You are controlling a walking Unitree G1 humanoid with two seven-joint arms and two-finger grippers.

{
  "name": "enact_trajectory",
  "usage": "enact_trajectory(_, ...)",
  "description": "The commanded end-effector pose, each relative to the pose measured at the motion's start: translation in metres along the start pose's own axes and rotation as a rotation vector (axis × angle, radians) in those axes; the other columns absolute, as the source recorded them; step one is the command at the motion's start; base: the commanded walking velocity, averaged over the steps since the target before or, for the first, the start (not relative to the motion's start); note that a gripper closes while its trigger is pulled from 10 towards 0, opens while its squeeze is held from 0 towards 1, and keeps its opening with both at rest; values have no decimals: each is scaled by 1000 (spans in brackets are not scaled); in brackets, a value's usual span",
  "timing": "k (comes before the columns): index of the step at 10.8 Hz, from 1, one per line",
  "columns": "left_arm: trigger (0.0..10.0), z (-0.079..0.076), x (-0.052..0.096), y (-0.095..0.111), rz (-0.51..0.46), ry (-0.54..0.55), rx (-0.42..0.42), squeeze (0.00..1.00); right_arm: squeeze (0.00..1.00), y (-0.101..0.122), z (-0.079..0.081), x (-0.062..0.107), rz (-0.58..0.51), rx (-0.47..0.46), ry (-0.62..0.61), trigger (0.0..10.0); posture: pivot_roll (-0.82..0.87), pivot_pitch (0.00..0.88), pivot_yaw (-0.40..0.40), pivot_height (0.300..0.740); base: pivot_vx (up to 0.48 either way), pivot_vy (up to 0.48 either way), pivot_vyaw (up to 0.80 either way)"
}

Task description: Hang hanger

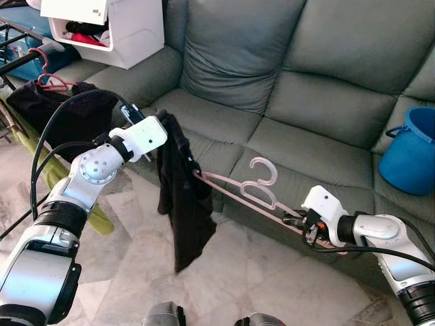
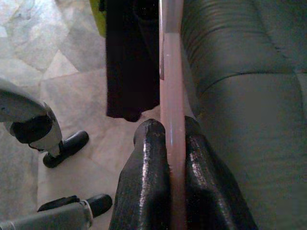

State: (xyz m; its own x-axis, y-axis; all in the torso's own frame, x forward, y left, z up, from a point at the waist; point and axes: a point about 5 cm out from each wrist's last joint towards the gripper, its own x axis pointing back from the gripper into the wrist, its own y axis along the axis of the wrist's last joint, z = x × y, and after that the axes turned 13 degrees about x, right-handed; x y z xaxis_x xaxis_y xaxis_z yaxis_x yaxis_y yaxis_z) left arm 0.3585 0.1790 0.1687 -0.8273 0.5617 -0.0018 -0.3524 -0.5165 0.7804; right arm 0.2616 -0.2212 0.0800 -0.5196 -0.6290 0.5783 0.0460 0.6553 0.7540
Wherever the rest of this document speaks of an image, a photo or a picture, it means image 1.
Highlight black garment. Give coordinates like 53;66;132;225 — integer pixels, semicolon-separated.
156;110;218;274
7;81;122;164

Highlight blue plastic bucket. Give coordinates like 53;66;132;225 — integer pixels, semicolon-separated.
378;106;435;196

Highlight grey-green leather sofa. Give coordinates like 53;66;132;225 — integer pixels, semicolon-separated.
48;0;435;300

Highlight grey left robot leg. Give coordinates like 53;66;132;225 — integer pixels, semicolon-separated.
141;301;186;326

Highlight lime green garment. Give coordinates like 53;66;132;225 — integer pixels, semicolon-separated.
0;95;116;237

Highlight white plastic storage bin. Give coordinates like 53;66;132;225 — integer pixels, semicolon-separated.
39;0;165;70

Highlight black drying rack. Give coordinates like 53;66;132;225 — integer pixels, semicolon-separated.
0;20;52;75

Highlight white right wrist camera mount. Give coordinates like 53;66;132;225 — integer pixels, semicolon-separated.
301;185;349;238

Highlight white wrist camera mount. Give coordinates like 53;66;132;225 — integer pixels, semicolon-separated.
301;185;349;238
109;115;169;162

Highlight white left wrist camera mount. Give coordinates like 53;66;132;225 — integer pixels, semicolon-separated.
109;115;169;162

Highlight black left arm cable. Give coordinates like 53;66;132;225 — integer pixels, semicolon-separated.
29;88;147;221

